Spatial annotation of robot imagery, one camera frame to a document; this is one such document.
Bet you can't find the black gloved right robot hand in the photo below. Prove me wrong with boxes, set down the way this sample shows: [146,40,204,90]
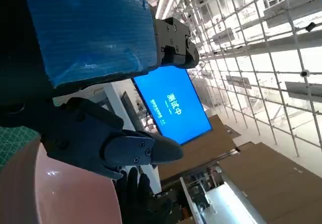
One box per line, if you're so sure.
[114,167,177,224]

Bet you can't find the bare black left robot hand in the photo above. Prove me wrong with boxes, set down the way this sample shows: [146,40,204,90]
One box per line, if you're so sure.
[0,0,201,181]

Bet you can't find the pink bowl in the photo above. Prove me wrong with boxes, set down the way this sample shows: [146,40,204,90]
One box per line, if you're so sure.
[0,137,124,224]

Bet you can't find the brown cardboard box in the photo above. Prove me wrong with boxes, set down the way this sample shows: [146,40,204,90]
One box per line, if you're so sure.
[158,114,241,182]
[217,142,322,224]

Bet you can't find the blue monitor screen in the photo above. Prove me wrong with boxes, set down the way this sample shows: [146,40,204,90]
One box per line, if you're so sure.
[132,66,213,146]

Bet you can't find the green cutting mat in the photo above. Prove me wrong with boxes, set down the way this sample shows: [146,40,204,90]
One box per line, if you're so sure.
[0,125,41,172]

